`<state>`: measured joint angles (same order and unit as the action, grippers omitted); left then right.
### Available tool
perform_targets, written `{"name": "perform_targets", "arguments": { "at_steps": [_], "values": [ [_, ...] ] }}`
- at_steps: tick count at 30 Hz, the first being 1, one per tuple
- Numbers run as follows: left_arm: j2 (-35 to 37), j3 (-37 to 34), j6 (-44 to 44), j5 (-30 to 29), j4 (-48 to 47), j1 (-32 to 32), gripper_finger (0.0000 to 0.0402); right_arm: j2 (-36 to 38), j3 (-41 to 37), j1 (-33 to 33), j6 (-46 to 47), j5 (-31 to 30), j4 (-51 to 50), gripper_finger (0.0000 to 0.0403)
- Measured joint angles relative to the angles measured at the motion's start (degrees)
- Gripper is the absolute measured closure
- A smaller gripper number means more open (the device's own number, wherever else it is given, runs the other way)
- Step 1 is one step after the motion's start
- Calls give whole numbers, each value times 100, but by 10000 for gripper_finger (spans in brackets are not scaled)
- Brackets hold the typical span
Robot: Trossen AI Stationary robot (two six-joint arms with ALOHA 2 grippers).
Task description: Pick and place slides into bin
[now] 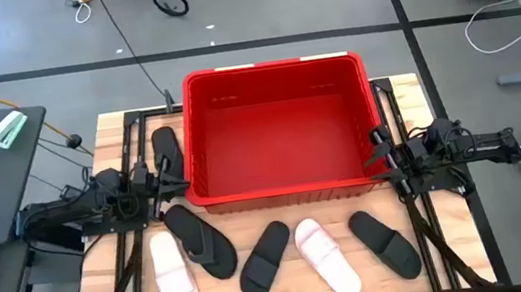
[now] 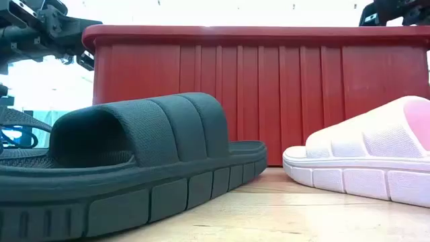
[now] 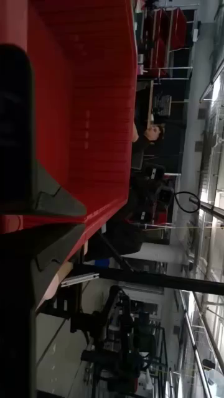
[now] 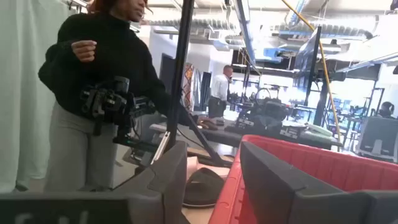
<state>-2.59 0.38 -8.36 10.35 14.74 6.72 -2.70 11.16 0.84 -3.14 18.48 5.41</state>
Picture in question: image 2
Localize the red ribbed plastic bin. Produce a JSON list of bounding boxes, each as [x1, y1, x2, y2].
[[82, 24, 430, 167]]

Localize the white and pink foam slide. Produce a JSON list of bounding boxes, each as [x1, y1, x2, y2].
[[282, 95, 430, 208]]

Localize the pale translucent curtain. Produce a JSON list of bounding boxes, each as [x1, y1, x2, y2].
[[22, 109, 73, 149]]

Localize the black looped cable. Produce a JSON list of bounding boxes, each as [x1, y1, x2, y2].
[[0, 124, 40, 149]]

